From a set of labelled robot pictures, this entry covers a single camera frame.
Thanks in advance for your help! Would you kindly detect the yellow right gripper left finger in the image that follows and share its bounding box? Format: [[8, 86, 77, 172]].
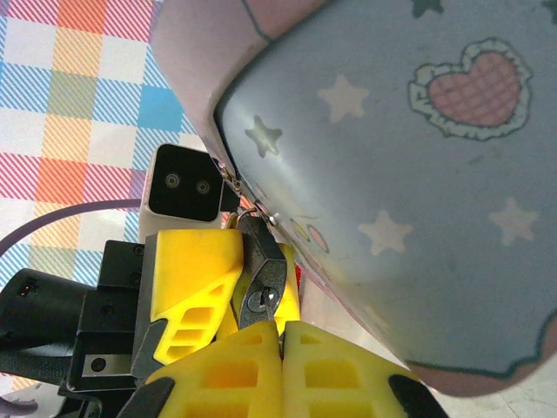
[[116, 323, 285, 418]]

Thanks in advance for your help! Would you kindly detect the pastel cartoon tin box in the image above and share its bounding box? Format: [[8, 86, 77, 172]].
[[150, 0, 557, 400]]

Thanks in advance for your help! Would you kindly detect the small silver key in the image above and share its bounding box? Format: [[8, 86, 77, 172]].
[[260, 300, 282, 336]]

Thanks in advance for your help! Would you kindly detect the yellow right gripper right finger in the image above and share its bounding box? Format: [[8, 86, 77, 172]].
[[281, 320, 449, 418]]

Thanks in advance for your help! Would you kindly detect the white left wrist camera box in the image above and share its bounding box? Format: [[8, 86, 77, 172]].
[[138, 143, 226, 243]]

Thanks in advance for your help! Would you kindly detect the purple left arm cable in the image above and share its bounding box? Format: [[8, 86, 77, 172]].
[[0, 199, 143, 262]]

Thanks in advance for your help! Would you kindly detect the silver padlock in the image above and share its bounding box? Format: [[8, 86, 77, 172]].
[[225, 208, 289, 334]]

